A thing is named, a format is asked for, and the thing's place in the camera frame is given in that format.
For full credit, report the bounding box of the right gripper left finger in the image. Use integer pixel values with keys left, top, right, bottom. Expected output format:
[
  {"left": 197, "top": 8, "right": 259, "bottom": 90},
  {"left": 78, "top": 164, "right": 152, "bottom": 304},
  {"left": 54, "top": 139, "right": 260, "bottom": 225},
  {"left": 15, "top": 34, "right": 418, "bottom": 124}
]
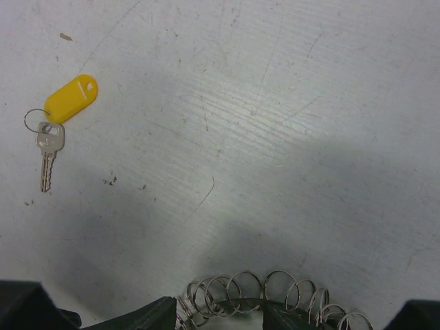
[{"left": 1, "top": 280, "right": 177, "bottom": 329}]

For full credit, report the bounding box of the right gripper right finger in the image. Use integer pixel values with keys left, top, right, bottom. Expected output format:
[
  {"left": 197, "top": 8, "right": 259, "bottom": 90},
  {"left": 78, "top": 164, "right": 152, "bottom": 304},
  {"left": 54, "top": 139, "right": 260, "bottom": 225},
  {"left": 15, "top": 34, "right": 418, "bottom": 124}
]
[{"left": 263, "top": 300, "right": 439, "bottom": 329}]

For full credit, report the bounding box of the yellow tag key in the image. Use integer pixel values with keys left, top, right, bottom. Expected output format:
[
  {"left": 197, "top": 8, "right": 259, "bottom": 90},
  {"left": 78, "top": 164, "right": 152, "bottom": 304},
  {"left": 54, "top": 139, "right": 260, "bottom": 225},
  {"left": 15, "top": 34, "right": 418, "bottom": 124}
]
[{"left": 23, "top": 74, "right": 98, "bottom": 193}]

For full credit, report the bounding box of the metal disc keyring holder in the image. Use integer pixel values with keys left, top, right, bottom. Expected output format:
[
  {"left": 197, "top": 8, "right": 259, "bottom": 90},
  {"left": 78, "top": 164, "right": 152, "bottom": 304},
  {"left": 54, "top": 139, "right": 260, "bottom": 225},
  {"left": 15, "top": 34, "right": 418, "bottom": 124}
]
[{"left": 175, "top": 269, "right": 370, "bottom": 329}]

